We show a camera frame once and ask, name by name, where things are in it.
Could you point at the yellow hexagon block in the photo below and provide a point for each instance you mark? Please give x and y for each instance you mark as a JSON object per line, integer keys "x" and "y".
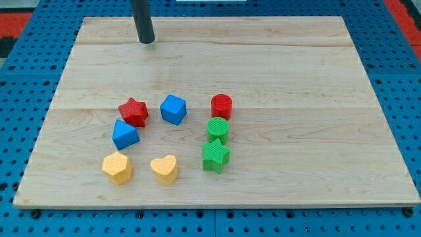
{"x": 117, "y": 168}

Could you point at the blue cube block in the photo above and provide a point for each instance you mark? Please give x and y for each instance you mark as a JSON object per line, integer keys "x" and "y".
{"x": 173, "y": 109}

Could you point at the red star block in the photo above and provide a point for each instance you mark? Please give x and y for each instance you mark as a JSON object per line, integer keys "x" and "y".
{"x": 134, "y": 112}

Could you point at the green cylinder block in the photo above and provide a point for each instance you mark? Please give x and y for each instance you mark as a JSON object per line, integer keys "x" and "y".
{"x": 218, "y": 128}

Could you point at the red cylinder block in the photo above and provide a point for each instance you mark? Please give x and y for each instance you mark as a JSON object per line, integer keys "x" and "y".
{"x": 221, "y": 106}

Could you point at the blue triangle block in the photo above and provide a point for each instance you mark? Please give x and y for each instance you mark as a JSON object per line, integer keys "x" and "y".
{"x": 124, "y": 135}

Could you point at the yellow heart block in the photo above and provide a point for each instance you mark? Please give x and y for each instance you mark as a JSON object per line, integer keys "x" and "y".
{"x": 165, "y": 169}

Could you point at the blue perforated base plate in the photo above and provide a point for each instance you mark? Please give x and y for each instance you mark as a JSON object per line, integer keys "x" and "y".
{"x": 32, "y": 71}

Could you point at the green star block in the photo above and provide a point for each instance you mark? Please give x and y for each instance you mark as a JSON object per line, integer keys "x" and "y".
{"x": 214, "y": 156}

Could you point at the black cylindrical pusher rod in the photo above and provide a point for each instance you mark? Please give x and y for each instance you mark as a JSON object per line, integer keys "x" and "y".
{"x": 142, "y": 19}

